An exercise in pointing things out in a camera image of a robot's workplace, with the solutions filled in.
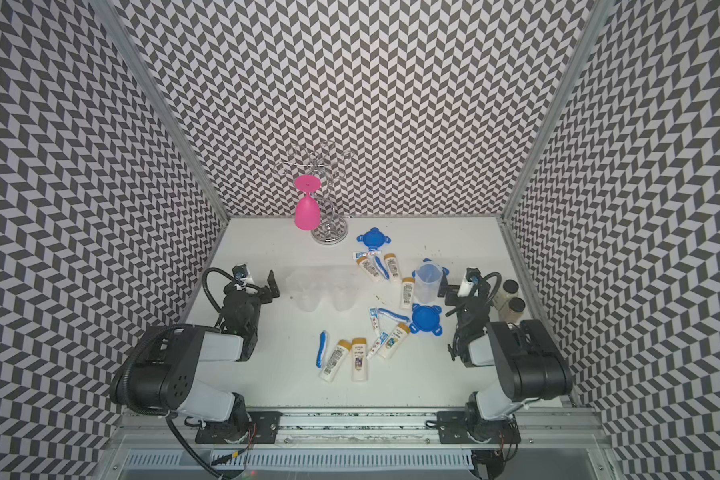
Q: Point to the blue toothbrush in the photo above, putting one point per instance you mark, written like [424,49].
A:
[393,316]
[382,267]
[322,347]

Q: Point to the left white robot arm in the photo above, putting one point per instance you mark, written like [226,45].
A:
[158,378]

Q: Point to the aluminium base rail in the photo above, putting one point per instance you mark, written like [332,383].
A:
[424,428]

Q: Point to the white bottle by cup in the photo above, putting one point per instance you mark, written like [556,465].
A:
[407,293]

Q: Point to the clear cup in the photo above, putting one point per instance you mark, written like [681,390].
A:
[306,287]
[426,284]
[343,288]

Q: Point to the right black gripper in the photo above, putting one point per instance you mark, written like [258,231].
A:
[451,290]

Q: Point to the white bottle green label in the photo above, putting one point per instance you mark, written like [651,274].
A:
[390,346]

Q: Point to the brown spice jar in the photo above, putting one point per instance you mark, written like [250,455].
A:
[512,310]

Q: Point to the chrome glass holder stand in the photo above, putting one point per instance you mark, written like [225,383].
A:
[324,161]

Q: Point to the blue lid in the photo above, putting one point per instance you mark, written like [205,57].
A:
[373,239]
[426,318]
[428,261]

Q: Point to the blue toothbrush back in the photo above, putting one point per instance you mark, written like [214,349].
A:
[382,267]

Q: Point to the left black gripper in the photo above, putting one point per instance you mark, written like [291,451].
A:
[263,291]

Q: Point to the pink plastic wine glass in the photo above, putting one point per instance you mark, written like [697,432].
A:
[307,213]

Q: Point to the green herb spice jar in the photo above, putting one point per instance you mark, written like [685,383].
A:
[508,290]

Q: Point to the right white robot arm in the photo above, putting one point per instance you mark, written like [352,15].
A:
[528,365]

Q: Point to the toothpaste tube back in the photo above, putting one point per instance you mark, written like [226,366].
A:
[364,254]

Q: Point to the blue lid under cup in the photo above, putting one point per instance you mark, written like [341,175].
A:
[428,261]

